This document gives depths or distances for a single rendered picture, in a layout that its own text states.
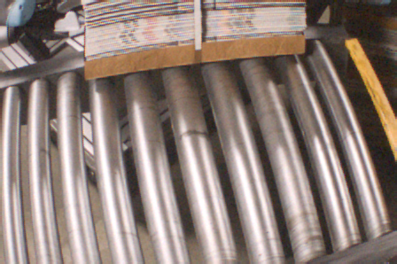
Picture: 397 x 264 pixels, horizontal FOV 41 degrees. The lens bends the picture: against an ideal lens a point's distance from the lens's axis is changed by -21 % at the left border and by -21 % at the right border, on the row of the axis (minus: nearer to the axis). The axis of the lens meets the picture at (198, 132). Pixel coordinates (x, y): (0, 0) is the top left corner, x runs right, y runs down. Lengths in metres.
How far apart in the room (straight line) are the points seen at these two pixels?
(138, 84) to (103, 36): 0.12
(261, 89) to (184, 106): 0.13
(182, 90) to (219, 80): 0.06
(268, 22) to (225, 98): 0.15
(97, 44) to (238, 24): 0.23
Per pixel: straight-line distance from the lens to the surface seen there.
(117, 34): 0.99
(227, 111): 0.99
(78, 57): 1.11
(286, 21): 1.04
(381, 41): 1.61
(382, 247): 0.87
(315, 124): 0.99
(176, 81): 1.03
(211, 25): 1.01
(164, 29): 1.00
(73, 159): 0.95
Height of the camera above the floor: 1.53
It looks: 49 degrees down
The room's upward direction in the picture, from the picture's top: 1 degrees counter-clockwise
